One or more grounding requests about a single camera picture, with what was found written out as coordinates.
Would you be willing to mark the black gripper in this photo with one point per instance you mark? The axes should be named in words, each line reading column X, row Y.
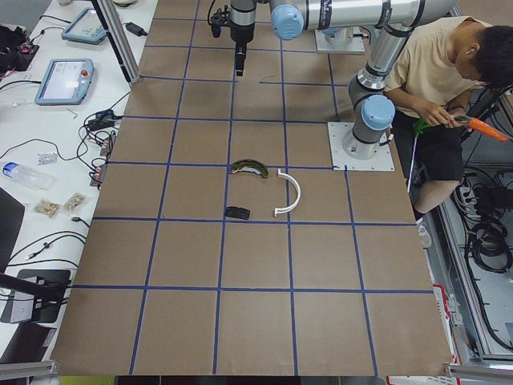
column 240, row 35

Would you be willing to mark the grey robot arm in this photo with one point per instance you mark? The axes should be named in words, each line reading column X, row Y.
column 395, row 21

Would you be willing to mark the black power adapter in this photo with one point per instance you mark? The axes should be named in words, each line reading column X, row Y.
column 135, row 29

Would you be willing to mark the green brake shoe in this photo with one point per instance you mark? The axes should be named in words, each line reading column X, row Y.
column 249, row 165

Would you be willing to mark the far blue teach pendant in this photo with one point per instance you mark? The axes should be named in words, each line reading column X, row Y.
column 85, row 28

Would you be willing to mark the blue teach pendant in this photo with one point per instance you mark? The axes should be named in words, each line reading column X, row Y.
column 85, row 28
column 65, row 82

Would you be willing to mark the black brake pad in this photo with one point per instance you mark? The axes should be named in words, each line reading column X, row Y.
column 236, row 212

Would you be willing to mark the near blue teach pendant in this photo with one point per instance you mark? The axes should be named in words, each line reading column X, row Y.
column 65, row 82

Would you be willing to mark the person in beige shirt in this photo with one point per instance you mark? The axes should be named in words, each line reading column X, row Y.
column 431, row 83

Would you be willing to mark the clear plastic water bottle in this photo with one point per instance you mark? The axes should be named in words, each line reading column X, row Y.
column 26, row 176

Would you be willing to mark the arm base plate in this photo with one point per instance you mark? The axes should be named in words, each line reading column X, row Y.
column 347, row 41
column 348, row 154

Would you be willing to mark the aluminium frame post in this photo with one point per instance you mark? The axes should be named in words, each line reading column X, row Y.
column 111, row 23

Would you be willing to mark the orange handled tool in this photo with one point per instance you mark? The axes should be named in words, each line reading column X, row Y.
column 482, row 127

